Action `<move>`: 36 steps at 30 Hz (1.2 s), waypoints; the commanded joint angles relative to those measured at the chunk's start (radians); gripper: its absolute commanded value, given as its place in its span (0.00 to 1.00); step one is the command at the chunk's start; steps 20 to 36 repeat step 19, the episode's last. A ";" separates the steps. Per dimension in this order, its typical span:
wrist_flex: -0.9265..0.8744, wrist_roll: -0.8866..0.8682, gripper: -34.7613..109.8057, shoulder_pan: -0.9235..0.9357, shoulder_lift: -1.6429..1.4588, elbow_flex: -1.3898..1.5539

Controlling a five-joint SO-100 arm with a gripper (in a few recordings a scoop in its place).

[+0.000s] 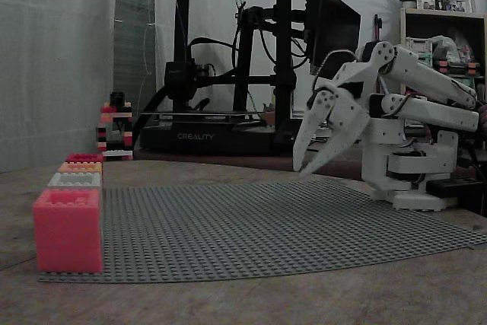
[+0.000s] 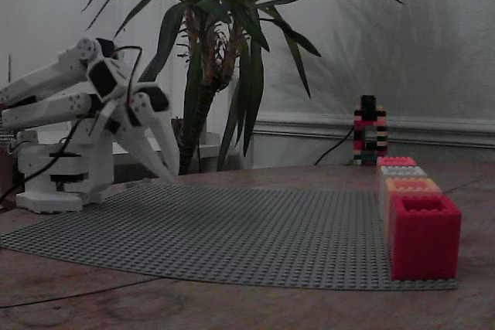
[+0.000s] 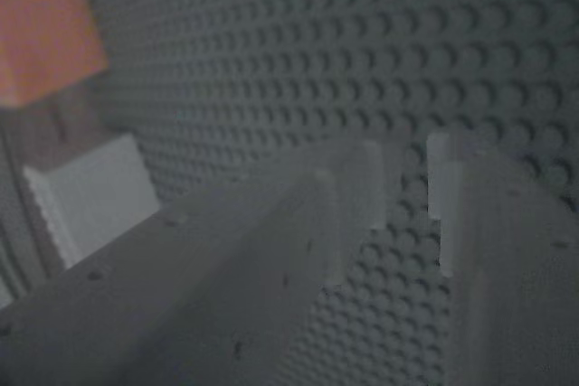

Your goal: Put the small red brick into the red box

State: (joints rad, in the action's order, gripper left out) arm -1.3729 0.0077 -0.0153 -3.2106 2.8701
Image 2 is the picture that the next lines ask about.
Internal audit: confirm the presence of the grey Lego baseplate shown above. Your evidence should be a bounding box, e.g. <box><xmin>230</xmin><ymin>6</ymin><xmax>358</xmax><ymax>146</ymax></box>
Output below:
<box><xmin>0</xmin><ymin>181</ymin><xmax>459</xmax><ymax>292</ymax></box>

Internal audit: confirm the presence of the striped Lego tower stand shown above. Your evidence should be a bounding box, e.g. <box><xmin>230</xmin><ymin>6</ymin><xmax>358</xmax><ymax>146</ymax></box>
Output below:
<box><xmin>352</xmin><ymin>104</ymin><xmax>388</xmax><ymax>167</ymax></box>

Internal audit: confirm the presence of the grey lego box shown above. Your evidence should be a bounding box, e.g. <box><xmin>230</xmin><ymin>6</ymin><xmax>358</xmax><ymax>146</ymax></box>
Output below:
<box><xmin>378</xmin><ymin>165</ymin><xmax>428</xmax><ymax>221</ymax></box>

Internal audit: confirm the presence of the orange lego box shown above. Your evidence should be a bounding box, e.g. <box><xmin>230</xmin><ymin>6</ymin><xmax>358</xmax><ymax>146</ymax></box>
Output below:
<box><xmin>382</xmin><ymin>177</ymin><xmax>443</xmax><ymax>246</ymax></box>

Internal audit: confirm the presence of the large red lego box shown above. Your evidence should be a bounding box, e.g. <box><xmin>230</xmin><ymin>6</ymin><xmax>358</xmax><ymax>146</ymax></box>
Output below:
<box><xmin>388</xmin><ymin>194</ymin><xmax>464</xmax><ymax>282</ymax></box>

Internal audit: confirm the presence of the white low shelf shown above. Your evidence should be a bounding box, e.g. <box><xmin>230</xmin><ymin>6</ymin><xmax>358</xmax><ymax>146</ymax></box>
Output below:
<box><xmin>111</xmin><ymin>131</ymin><xmax>222</xmax><ymax>172</ymax></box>

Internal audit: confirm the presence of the green yucca plant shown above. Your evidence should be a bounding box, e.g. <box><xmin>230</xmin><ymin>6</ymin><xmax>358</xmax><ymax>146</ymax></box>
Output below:
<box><xmin>80</xmin><ymin>0</ymin><xmax>403</xmax><ymax>176</ymax></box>

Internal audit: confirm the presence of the thin wrist servo wire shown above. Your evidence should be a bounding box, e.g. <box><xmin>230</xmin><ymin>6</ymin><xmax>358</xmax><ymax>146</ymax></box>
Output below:
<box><xmin>114</xmin><ymin>46</ymin><xmax>143</xmax><ymax>113</ymax></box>

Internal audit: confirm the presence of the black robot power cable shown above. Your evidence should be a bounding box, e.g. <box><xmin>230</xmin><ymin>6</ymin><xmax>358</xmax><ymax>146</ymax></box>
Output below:
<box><xmin>0</xmin><ymin>117</ymin><xmax>80</xmax><ymax>211</ymax></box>

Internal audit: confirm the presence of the thin black table cable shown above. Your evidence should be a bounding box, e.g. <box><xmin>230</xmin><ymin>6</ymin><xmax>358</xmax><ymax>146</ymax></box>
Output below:
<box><xmin>0</xmin><ymin>277</ymin><xmax>159</xmax><ymax>310</ymax></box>

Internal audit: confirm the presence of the black camera cable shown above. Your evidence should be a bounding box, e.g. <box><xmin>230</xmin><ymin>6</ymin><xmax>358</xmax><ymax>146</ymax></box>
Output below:
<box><xmin>312</xmin><ymin>124</ymin><xmax>357</xmax><ymax>166</ymax></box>

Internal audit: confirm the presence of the thin dark table cable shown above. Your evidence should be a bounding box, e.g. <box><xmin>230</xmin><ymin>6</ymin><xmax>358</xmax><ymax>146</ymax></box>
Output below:
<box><xmin>442</xmin><ymin>173</ymin><xmax>495</xmax><ymax>195</ymax></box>

